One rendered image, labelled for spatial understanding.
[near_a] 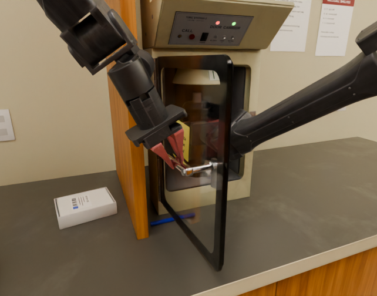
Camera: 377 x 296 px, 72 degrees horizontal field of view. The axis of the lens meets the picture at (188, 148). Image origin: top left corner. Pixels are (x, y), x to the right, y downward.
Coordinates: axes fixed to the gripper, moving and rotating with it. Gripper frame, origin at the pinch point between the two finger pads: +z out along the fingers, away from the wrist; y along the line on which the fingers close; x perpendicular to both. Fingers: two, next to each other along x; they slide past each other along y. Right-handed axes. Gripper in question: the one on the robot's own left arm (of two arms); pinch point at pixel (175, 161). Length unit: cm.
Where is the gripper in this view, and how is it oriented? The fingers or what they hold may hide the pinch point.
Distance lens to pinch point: 49.8
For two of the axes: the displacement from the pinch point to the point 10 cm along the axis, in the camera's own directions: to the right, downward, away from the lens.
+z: 3.9, 7.9, 4.6
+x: 4.3, 2.8, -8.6
